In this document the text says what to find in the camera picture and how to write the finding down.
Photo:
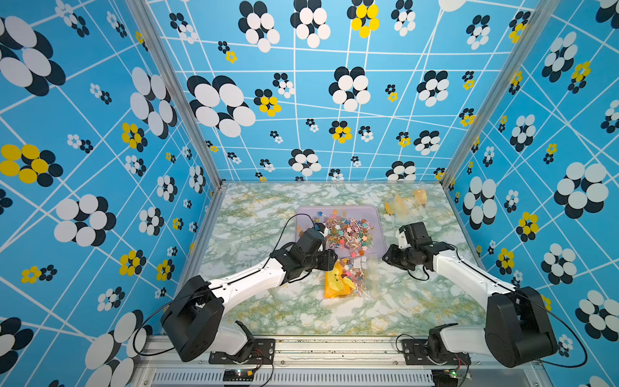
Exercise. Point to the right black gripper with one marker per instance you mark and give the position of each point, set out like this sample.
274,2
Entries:
390,257

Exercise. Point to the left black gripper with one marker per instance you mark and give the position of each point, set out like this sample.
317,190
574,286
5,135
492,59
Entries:
330,258

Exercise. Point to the yellow duck ziploc bag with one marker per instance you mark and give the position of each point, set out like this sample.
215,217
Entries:
352,277
396,207

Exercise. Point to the clear ziploc bag of lollipops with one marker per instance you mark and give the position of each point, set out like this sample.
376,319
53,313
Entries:
420,196

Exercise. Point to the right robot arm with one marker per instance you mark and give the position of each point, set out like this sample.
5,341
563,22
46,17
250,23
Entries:
517,326

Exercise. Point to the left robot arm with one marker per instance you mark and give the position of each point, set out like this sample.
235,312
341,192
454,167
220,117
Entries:
193,321

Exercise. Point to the pile of candies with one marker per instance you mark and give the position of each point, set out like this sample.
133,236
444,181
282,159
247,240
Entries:
346,232

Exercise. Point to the lilac plastic tray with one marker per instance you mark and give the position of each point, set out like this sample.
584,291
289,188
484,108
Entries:
338,222

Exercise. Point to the right controller board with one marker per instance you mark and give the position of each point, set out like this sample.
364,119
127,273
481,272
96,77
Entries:
446,377

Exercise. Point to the controller board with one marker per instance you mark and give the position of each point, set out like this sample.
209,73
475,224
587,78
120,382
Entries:
446,377
238,375

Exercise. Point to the left controller board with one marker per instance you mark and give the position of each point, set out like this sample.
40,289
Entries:
238,375

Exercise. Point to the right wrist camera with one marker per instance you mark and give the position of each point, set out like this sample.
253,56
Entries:
403,242

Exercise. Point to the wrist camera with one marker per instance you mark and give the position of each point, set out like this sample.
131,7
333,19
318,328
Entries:
403,242
320,227

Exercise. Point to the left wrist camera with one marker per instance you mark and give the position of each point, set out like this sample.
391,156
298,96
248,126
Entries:
320,227

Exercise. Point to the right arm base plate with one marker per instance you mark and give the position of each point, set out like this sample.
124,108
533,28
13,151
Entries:
417,352

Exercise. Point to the aluminium front rail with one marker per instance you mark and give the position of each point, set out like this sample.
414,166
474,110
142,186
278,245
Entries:
329,361

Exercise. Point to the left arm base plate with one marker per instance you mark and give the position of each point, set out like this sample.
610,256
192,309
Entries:
257,351

